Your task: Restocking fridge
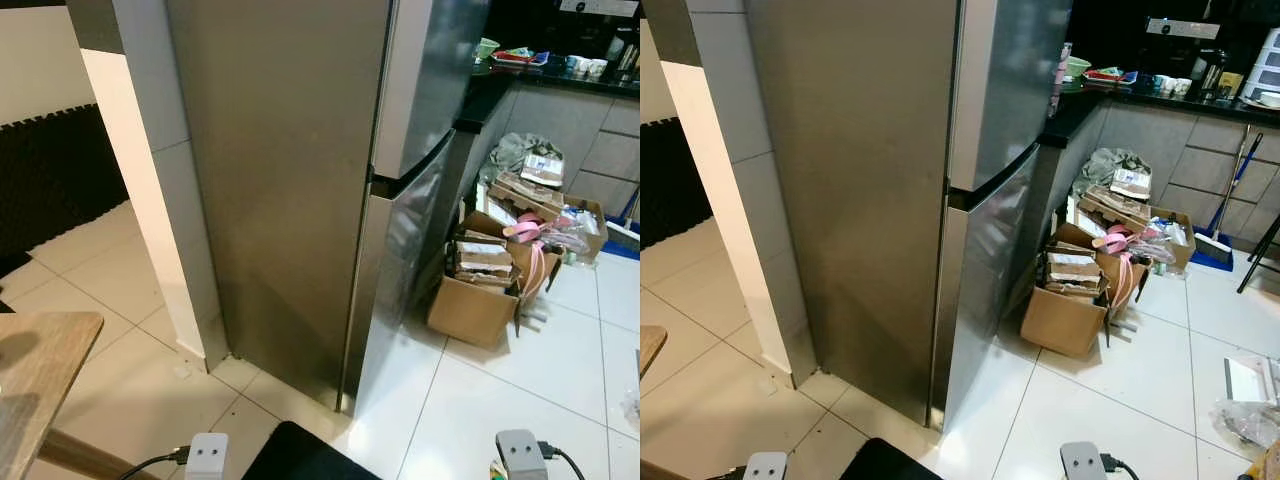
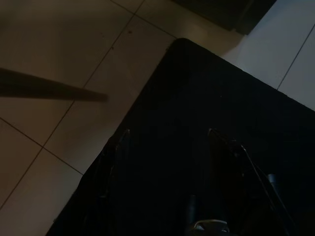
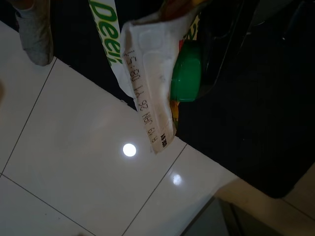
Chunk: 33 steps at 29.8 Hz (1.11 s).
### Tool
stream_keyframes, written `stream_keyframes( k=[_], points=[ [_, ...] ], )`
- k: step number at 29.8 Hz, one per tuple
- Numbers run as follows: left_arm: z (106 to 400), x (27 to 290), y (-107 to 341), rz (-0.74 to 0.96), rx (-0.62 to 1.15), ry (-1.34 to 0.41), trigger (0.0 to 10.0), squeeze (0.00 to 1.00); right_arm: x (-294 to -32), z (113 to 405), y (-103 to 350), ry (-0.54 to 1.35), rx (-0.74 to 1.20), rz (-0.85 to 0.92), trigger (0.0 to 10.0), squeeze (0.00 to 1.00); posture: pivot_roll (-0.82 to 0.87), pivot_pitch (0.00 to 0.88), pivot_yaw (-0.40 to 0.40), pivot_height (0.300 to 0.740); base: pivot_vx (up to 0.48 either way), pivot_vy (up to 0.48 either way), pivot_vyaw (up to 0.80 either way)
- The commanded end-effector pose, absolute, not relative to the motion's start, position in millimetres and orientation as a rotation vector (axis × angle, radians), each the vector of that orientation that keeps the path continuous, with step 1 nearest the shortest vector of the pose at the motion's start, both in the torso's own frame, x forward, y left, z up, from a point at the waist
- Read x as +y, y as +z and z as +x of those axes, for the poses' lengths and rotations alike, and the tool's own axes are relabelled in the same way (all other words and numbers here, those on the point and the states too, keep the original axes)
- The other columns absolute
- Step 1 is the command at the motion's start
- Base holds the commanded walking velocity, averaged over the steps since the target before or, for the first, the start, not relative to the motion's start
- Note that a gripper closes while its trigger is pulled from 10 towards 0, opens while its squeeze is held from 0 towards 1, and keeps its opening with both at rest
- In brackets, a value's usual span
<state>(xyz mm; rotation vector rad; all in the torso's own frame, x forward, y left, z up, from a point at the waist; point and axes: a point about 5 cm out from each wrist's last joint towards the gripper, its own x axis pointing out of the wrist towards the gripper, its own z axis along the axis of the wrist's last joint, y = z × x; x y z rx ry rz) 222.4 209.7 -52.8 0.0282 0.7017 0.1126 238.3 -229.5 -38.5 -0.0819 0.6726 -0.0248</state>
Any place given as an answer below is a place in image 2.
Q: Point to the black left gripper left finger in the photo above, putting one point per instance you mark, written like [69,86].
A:
[113,172]

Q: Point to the black floor mat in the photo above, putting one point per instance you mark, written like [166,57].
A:
[221,12]
[197,98]

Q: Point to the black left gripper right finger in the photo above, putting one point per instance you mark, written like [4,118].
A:
[226,172]

